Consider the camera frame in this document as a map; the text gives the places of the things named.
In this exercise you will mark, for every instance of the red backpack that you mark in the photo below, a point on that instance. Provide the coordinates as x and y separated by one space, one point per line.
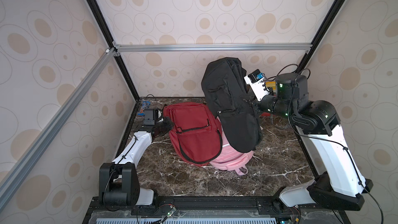
196 134

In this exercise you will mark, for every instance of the blue candy packet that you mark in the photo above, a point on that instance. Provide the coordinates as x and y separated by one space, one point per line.
143 106

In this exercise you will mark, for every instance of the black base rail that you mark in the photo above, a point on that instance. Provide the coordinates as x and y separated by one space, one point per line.
213 210

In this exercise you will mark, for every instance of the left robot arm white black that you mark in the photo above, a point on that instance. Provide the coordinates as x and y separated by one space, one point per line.
118 181

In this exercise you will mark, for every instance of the black frame post right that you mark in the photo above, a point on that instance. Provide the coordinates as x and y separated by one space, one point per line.
336 7

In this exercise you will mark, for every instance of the horizontal aluminium bar rear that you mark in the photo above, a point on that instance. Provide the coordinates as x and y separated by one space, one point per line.
213 47

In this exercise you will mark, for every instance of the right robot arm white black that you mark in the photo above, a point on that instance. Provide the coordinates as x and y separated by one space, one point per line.
341 186

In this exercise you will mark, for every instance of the black frame post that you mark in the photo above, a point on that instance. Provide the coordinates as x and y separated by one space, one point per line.
336 7
105 31

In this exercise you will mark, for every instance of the black frame post left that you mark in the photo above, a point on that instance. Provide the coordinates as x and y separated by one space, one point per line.
105 31

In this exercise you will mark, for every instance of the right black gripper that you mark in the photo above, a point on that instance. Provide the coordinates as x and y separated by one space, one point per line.
255 104

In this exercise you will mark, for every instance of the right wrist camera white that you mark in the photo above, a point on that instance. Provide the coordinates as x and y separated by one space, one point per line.
257 81

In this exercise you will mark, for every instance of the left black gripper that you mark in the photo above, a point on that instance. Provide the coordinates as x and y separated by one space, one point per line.
170 124

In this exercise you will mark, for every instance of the pink backpack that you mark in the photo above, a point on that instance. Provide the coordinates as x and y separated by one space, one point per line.
228 158

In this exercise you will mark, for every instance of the diagonal aluminium bar left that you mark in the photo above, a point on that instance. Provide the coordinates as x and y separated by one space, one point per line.
24 166

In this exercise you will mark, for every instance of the black backpack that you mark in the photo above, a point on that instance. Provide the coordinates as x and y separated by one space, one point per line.
228 99

